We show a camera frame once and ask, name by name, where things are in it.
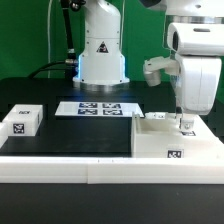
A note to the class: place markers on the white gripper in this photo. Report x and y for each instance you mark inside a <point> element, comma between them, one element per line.
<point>197,49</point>

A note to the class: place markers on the white cabinet door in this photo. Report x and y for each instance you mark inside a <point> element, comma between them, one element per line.
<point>159,115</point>
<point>200,131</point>

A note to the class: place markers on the white cabinet body box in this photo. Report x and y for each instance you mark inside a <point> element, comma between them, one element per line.
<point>152,139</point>

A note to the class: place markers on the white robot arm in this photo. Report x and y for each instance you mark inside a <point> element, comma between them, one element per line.
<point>95,30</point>

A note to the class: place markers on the small white cabinet top box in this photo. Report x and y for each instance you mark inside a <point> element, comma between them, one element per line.
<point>24,120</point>

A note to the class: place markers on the white marker sheet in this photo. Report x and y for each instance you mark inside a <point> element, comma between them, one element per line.
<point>98,109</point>

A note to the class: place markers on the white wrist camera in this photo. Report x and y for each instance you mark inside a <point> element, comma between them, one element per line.
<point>152,69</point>

